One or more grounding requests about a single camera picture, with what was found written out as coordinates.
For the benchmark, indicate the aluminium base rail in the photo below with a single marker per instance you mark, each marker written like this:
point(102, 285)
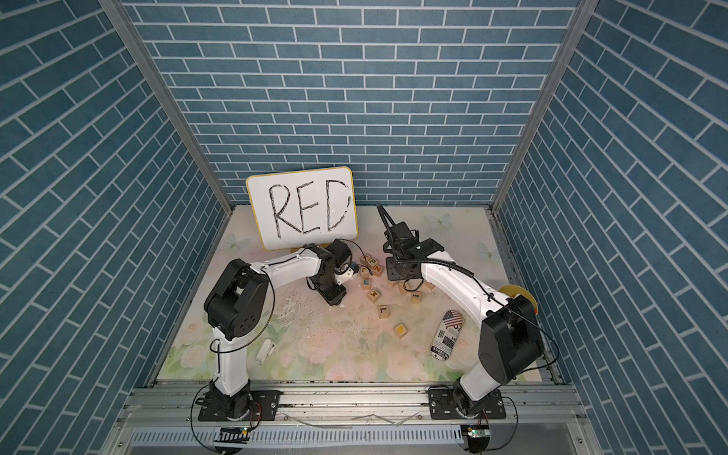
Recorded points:
point(354, 418)

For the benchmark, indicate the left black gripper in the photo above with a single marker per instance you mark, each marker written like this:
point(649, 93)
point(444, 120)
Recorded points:
point(336, 297)

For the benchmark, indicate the wooden block purple L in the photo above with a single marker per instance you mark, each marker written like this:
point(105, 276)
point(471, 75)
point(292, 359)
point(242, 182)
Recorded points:
point(384, 311)

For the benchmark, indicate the wooden block brown W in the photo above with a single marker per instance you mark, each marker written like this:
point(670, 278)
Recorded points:
point(374, 295)

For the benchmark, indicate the wooden block yellow letter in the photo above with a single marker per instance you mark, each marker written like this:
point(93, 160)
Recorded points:
point(400, 330)

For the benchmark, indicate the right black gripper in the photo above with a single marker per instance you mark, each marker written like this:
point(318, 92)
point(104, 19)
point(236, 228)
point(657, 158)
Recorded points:
point(391, 269)

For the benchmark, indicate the flag printed metal tin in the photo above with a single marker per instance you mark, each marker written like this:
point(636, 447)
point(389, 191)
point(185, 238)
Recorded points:
point(447, 335)

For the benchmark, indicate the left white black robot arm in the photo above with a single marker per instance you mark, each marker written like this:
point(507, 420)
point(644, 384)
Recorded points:
point(325, 262)

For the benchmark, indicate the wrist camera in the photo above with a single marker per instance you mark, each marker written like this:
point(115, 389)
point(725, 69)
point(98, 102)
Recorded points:
point(349, 272)
point(399, 238)

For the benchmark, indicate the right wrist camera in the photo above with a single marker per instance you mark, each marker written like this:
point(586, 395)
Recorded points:
point(399, 238)

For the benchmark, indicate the wooden whiteboard easel stand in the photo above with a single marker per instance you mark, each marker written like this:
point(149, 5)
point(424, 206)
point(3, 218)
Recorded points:
point(302, 252)

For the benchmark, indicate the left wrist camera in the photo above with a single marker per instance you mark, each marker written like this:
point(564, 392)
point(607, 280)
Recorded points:
point(349, 272)

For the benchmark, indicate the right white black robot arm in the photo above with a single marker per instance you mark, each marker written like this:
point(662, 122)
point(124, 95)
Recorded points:
point(510, 338)

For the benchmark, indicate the white whiteboard reading RED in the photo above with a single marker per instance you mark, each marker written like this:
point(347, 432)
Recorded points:
point(304, 207)

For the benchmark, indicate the yellow marker cup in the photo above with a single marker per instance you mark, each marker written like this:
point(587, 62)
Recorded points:
point(514, 291)

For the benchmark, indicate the small white eraser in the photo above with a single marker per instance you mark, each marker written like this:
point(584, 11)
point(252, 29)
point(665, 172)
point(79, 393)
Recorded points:
point(265, 351)

